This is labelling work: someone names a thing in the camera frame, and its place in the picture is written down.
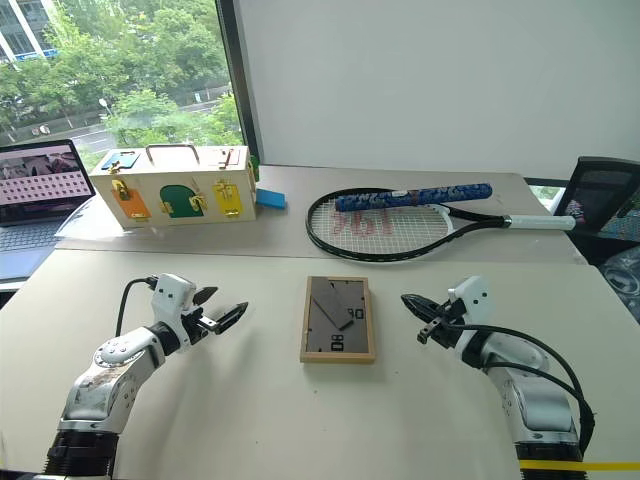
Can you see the grey laptop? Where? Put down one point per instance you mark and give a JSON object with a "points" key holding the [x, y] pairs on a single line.
{"points": [[30, 240]]}

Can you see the wooden lock puzzle box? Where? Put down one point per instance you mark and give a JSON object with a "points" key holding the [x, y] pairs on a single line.
{"points": [[150, 181]]}

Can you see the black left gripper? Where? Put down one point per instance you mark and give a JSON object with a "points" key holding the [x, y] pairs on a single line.
{"points": [[192, 327]]}

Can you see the black mesh office chair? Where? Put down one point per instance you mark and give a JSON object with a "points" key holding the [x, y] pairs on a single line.
{"points": [[595, 200]]}

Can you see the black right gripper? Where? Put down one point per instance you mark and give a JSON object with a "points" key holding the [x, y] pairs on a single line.
{"points": [[446, 334]]}

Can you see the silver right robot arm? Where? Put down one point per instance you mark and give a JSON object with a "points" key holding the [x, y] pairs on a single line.
{"points": [[540, 400]]}

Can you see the black tennis racket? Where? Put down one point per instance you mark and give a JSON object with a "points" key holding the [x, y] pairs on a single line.
{"points": [[540, 221]]}

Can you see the small green block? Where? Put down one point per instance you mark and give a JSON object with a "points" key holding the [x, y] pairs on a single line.
{"points": [[255, 170]]}

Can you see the dark window frame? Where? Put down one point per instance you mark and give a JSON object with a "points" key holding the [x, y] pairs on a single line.
{"points": [[240, 75]]}

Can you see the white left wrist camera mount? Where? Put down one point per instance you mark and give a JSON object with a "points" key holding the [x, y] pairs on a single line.
{"points": [[172, 296]]}

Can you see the wooden framed grey board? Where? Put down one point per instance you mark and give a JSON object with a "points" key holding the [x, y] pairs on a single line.
{"points": [[320, 346]]}

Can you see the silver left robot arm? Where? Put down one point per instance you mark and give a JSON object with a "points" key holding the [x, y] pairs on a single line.
{"points": [[110, 370]]}

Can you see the dark patterned cushion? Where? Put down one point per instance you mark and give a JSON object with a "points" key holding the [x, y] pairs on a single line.
{"points": [[622, 280]]}

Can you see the blue patterned roll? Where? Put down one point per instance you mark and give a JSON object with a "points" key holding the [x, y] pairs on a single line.
{"points": [[450, 195]]}

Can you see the yellow tape strip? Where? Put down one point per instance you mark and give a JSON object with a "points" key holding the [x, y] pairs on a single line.
{"points": [[600, 466]]}

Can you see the blue rectangular block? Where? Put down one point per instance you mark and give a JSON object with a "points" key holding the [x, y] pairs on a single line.
{"points": [[271, 198]]}

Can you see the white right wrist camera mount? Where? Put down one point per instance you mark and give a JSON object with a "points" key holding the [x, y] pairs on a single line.
{"points": [[475, 300]]}

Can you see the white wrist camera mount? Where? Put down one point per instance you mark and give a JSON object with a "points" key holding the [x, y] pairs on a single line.
{"points": [[172, 296], [475, 300]]}

